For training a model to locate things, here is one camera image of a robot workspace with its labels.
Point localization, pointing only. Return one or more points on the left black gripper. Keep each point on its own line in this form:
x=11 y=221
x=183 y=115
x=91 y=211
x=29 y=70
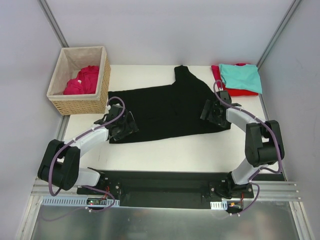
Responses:
x=125 y=129

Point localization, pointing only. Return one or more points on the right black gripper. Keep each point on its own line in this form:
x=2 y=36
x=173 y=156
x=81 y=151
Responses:
x=208 y=113

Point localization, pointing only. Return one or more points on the wicker basket with liner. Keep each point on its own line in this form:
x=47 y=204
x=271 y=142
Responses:
x=70 y=61

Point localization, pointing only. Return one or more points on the teal t-shirt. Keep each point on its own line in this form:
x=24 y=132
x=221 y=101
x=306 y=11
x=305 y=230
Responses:
x=244 y=77

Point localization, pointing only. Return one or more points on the white cable duct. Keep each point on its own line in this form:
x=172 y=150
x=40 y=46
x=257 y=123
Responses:
x=67 y=201
x=219 y=205

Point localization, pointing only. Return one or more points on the left aluminium frame post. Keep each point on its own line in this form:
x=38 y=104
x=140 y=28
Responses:
x=53 y=23

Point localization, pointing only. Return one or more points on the aluminium frame post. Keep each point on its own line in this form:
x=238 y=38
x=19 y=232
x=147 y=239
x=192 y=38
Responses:
x=53 y=23
x=279 y=30

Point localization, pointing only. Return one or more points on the black daisy print t-shirt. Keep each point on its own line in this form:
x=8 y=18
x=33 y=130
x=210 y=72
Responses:
x=169 y=111

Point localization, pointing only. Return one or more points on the left white cable duct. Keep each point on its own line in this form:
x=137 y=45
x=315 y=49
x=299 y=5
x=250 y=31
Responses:
x=67 y=201

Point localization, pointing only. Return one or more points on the red t-shirt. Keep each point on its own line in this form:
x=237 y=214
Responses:
x=232 y=92

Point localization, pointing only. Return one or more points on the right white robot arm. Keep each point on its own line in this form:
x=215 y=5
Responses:
x=263 y=148

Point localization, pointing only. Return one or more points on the right white cable duct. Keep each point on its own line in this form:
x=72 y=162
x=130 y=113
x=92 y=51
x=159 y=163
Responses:
x=219 y=205

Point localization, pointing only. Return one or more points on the right aluminium frame post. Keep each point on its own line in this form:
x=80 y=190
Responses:
x=279 y=30

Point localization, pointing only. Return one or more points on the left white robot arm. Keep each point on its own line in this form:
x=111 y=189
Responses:
x=60 y=166

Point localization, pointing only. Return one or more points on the pink t-shirt in basket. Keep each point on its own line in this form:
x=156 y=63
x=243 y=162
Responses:
x=85 y=82

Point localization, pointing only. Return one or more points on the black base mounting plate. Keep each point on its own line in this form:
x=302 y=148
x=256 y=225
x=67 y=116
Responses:
x=178 y=190

